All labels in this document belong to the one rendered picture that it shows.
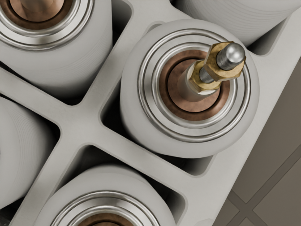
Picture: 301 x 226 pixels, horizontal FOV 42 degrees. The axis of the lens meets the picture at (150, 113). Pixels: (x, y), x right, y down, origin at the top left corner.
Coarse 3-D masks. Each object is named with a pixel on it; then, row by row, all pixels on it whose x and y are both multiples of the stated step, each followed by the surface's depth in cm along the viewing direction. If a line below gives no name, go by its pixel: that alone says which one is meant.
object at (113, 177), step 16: (80, 176) 27; (96, 176) 26; (112, 176) 26; (128, 176) 26; (64, 192) 25; (80, 192) 25; (128, 192) 25; (144, 192) 25; (48, 208) 25; (160, 208) 25; (48, 224) 24; (160, 224) 25
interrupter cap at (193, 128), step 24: (168, 48) 26; (192, 48) 26; (144, 72) 25; (168, 72) 26; (144, 96) 25; (168, 96) 26; (216, 96) 26; (240, 96) 26; (168, 120) 25; (192, 120) 26; (216, 120) 26; (240, 120) 26
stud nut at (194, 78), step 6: (204, 60) 22; (198, 66) 22; (192, 72) 22; (198, 72) 22; (192, 78) 22; (198, 78) 22; (192, 84) 23; (198, 84) 22; (204, 84) 22; (210, 84) 22; (216, 84) 22; (198, 90) 22; (204, 90) 22; (210, 90) 22
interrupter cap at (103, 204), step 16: (96, 192) 24; (112, 192) 25; (64, 208) 24; (80, 208) 24; (96, 208) 24; (112, 208) 25; (128, 208) 25; (144, 208) 25; (64, 224) 24; (80, 224) 24; (96, 224) 25; (112, 224) 25; (128, 224) 25; (144, 224) 25
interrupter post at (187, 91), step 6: (198, 60) 23; (192, 66) 23; (186, 72) 23; (180, 78) 25; (186, 78) 23; (180, 84) 25; (186, 84) 23; (180, 90) 25; (186, 90) 24; (192, 90) 23; (216, 90) 23; (186, 96) 25; (192, 96) 24; (198, 96) 23; (204, 96) 23
